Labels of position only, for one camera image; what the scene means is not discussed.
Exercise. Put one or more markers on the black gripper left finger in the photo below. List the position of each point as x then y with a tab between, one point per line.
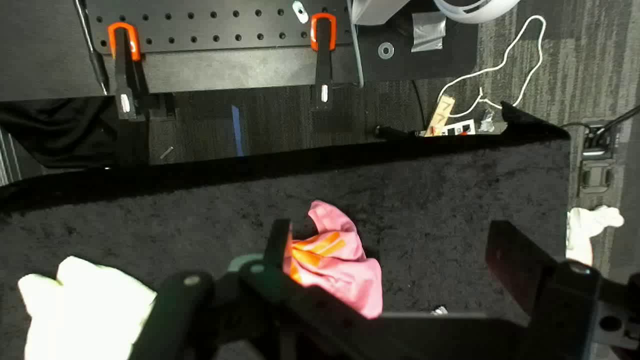
277	245

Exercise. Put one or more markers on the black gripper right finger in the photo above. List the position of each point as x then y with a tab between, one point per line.
529	271

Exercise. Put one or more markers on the pink cloth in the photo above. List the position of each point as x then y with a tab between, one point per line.
335	260

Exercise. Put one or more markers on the white cloth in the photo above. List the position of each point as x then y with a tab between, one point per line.
85	313

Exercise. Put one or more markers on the white rag on floor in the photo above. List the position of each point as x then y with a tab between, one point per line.
583	225

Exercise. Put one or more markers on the black table cloth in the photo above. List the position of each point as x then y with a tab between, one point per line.
421	204

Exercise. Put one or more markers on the right orange clamp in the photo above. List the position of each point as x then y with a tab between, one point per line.
323	43

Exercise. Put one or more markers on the orange clamp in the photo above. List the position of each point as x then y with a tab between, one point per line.
129	84
323	43

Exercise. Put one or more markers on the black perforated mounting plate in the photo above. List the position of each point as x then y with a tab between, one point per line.
209	44

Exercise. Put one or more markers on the left orange clamp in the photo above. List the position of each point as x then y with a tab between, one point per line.
129	84

